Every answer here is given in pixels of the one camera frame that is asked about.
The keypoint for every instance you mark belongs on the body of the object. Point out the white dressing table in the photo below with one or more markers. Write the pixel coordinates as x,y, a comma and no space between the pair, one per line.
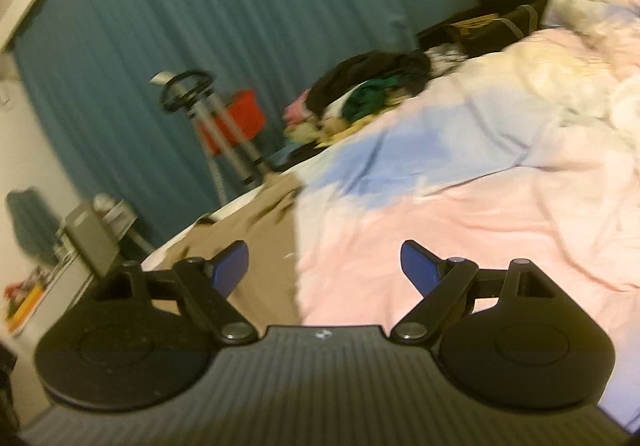
65,271

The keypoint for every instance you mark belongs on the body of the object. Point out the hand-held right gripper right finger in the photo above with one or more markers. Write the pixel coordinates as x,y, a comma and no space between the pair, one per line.
420,266

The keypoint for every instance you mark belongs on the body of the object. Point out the tan printed t-shirt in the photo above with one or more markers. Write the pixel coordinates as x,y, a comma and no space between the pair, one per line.
260,236

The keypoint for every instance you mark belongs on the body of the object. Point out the wavy-edged vanity mirror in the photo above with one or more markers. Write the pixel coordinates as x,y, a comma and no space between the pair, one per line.
30,221

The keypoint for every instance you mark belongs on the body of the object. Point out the brown cardboard box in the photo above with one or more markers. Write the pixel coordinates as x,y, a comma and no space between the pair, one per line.
475,26

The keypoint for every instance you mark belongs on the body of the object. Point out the grey chair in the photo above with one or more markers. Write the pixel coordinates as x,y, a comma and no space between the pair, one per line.
92,236

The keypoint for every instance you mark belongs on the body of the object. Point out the blue window curtain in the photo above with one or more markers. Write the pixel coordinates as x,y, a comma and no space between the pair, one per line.
200,26

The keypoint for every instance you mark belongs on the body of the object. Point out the red fabric bag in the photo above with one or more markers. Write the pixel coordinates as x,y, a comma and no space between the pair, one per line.
247,114

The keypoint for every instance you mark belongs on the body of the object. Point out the pastel tie-dye bed blanket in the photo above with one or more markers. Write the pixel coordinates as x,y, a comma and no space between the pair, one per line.
450,201

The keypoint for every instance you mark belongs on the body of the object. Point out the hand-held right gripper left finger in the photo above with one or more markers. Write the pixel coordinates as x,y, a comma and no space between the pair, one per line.
230,266

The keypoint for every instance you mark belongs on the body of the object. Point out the garment steamer stand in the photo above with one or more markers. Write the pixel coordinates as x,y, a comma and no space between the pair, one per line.
235,151

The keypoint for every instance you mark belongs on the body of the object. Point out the pile of mixed clothes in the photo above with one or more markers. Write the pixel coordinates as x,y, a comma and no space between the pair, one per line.
360,71

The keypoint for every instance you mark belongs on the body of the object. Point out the yellow tray of trinkets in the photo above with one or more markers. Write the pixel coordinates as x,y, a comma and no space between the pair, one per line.
22,306

